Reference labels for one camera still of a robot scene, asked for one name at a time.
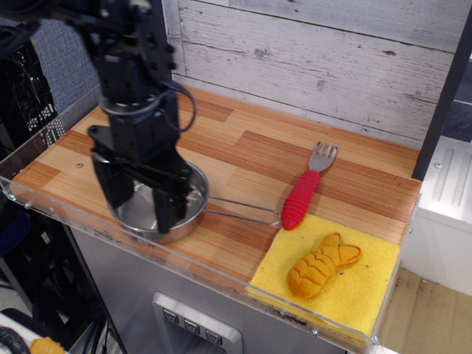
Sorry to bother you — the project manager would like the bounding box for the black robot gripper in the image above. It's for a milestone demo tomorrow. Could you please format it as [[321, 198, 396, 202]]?
[[87, 105, 192, 234]]

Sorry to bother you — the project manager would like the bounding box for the small stainless steel pot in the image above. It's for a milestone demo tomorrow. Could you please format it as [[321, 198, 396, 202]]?
[[107, 164, 281, 244]]

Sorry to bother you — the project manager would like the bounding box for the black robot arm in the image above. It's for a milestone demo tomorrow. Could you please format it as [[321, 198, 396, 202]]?
[[1, 1, 192, 234]]

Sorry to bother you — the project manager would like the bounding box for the stainless steel cabinet with dispenser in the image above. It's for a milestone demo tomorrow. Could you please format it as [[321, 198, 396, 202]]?
[[69, 228, 373, 353]]

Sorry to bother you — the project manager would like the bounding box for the clear acrylic table guard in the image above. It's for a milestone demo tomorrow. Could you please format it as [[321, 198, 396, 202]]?
[[0, 52, 423, 347]]

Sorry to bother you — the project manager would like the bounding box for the orange plush shrimp toy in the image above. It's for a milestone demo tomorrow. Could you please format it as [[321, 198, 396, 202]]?
[[286, 233, 362, 299]]

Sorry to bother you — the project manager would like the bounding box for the yellow cloth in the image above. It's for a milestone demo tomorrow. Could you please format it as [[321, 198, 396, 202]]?
[[246, 215, 400, 346]]

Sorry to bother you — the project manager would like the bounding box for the white appliance at right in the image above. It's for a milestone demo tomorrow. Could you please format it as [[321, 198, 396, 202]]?
[[401, 136, 471, 295]]

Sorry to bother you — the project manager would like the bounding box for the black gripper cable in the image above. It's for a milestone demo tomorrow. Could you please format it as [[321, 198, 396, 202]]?
[[158, 80, 197, 133]]

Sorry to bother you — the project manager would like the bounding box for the black equipment rack with cables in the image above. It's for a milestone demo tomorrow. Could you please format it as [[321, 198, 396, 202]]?
[[1, 20, 109, 353]]

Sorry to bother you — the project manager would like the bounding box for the red handled metal fork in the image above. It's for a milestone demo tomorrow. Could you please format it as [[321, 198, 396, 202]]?
[[281, 142, 339, 230]]

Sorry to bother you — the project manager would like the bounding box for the dark right support post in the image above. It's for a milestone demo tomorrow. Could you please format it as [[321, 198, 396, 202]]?
[[412, 7, 471, 181]]

